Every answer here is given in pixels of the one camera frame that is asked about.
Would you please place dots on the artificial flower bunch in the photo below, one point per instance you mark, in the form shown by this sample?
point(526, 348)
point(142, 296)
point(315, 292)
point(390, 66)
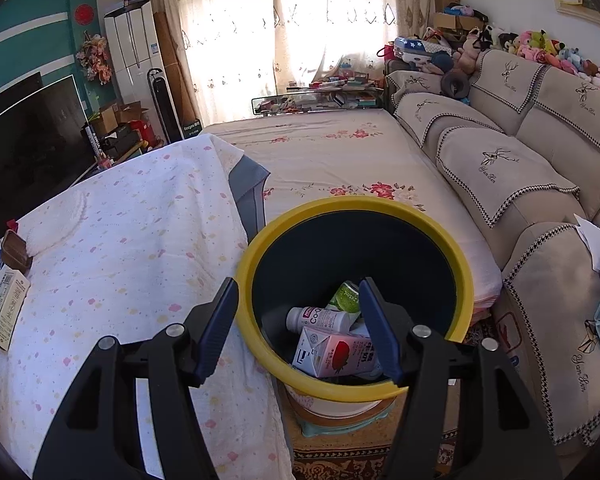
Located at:
point(95, 57)

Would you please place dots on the brown plastic tray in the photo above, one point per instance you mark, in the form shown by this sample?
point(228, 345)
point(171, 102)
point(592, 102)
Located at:
point(16, 250)

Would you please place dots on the white papers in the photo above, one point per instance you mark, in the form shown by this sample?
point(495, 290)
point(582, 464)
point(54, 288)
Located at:
point(595, 240)

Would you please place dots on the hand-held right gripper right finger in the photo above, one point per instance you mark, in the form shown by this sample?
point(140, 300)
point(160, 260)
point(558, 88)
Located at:
point(380, 335)

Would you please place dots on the floral bed sheet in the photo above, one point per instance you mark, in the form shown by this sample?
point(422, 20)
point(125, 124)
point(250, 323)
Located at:
point(340, 160)

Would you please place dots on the black tower fan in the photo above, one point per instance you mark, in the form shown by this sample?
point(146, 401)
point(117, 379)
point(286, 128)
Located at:
point(159, 105)

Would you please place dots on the stack of cardboard boxes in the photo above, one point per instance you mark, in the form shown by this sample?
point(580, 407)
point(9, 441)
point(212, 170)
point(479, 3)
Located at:
point(450, 5)

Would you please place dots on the patterned rug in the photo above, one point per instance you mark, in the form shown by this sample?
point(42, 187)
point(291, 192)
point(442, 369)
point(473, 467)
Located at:
point(340, 460)

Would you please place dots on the beige sheer curtains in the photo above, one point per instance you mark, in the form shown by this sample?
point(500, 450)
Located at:
point(280, 25)

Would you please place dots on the grey table cover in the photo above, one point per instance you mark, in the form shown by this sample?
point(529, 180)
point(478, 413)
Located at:
point(250, 195)

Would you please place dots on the glass coffee table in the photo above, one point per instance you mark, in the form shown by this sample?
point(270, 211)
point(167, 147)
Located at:
point(320, 97)

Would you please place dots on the red round wall decoration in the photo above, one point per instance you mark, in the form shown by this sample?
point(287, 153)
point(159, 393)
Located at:
point(84, 13)

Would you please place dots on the black box stack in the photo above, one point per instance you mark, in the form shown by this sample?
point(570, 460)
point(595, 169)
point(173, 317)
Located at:
point(122, 142)

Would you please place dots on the grey neck pillow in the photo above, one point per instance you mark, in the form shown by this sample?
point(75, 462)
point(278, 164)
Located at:
point(455, 82)

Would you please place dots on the pile of plush toys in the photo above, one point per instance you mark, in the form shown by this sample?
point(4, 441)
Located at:
point(540, 45)

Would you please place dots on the open cardboard boxes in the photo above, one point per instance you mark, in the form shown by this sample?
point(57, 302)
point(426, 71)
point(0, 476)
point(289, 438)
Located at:
point(120, 115)

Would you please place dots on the flat black television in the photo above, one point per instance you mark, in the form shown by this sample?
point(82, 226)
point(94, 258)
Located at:
point(7, 96)

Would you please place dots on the green coconut water bottle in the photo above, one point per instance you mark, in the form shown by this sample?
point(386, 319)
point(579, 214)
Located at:
point(345, 297)

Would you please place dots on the yellow rimmed trash bin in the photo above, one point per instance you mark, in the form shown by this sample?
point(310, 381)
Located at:
point(380, 245)

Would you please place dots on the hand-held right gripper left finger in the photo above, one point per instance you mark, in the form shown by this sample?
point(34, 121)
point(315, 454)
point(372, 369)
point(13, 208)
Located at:
point(215, 335)

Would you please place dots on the white bottle pink label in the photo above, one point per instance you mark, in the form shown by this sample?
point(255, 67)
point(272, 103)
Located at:
point(320, 317)

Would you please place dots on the pink strawberry milk carton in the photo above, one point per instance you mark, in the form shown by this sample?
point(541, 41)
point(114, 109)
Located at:
point(340, 355)

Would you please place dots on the white standing air conditioner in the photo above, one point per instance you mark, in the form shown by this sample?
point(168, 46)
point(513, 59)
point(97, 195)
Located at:
point(135, 60)

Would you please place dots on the white barcode carton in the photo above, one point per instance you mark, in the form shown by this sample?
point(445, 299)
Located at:
point(7, 307)

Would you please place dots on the blue star bag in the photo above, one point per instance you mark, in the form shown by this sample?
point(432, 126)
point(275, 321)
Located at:
point(417, 49)

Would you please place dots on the large curved television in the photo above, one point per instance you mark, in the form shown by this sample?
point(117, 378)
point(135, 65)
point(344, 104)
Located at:
point(30, 160)

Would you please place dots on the red box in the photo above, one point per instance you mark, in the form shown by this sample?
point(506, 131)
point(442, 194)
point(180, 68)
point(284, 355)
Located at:
point(12, 224)

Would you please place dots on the beige sofa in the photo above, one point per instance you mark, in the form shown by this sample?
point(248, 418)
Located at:
point(505, 170)

